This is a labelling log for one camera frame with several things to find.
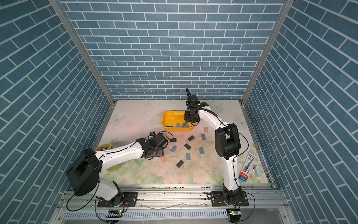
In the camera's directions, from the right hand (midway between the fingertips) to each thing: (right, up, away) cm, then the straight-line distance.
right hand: (188, 119), depth 97 cm
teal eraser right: (+9, -21, -4) cm, 23 cm away
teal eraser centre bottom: (0, -24, -7) cm, 25 cm away
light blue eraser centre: (-10, -20, -3) cm, 22 cm away
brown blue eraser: (-2, -5, +8) cm, 9 cm away
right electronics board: (+25, -50, -23) cm, 61 cm away
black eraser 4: (-5, -27, -10) cm, 30 cm away
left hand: (-17, -21, -10) cm, 29 cm away
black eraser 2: (+2, -13, +1) cm, 14 cm away
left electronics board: (-39, -49, -25) cm, 67 cm away
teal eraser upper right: (+11, -13, +2) cm, 17 cm away
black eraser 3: (0, -18, -3) cm, 18 cm away
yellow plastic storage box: (-10, -1, +11) cm, 15 cm away
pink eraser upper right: (+14, -8, +6) cm, 17 cm away
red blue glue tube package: (+34, -31, -15) cm, 48 cm away
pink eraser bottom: (-16, -25, -8) cm, 31 cm away
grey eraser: (-7, -5, +9) cm, 13 cm away
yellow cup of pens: (-49, -15, -16) cm, 54 cm away
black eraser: (-11, -14, -1) cm, 18 cm away
